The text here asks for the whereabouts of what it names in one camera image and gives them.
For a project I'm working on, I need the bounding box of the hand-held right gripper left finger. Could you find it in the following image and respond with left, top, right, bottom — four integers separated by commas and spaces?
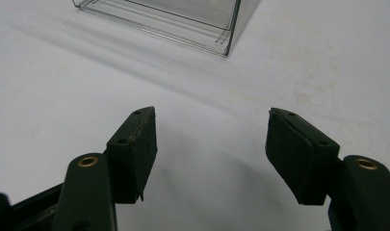
52, 106, 159, 231

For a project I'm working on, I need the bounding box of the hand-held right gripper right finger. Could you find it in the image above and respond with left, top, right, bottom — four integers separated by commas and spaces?
265, 107, 390, 231

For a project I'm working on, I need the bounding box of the clear plastic storage box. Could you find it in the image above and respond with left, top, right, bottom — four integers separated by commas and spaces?
71, 0, 262, 58

